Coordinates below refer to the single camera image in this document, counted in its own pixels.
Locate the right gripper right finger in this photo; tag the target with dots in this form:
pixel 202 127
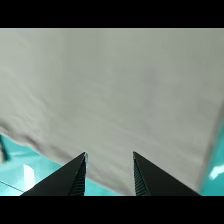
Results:
pixel 153 181

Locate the beige T-shirt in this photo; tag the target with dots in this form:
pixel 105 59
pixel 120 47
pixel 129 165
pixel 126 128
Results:
pixel 110 93

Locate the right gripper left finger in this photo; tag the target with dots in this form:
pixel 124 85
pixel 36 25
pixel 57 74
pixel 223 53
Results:
pixel 68 180

